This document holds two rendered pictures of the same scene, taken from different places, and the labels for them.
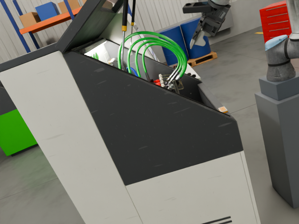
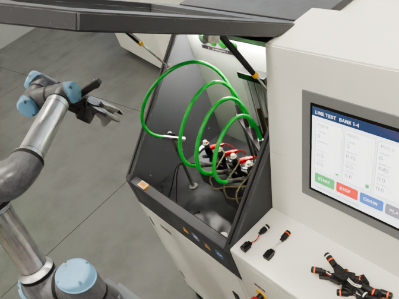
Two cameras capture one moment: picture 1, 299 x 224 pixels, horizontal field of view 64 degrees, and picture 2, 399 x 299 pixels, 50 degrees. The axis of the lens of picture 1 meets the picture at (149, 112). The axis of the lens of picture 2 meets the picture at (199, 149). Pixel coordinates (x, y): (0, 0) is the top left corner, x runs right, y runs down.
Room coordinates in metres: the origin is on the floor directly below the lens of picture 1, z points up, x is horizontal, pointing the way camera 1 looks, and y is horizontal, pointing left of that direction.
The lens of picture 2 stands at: (2.39, -0.91, 2.12)
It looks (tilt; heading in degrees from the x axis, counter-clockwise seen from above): 37 degrees down; 146
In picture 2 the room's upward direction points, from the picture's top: 22 degrees counter-clockwise
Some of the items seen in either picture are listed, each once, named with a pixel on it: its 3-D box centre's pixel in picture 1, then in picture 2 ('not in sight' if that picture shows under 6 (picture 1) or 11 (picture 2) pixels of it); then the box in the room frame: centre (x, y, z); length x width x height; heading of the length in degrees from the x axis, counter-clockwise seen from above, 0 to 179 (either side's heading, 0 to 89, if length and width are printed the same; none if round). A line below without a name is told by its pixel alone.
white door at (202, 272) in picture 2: not in sight; (207, 279); (1.26, -0.37, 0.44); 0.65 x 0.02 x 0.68; 173
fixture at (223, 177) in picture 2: not in sight; (238, 188); (1.41, -0.14, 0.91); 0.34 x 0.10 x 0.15; 173
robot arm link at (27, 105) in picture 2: not in sight; (36, 99); (0.95, -0.49, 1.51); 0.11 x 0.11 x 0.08; 35
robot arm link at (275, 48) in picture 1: (278, 49); (79, 282); (1.30, -0.81, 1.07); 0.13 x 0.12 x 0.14; 35
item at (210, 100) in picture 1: (214, 109); (180, 219); (1.26, -0.36, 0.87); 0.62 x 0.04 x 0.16; 173
